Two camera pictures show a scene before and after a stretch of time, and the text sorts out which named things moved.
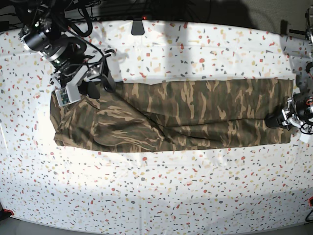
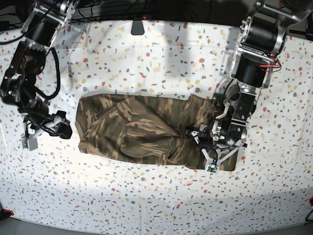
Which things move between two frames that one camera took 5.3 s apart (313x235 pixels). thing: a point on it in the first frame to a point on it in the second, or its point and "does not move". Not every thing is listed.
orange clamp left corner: (6, 210) does not move
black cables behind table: (68, 11) does not move
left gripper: (75, 68) to (37, 114)
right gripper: (298, 112) to (225, 131)
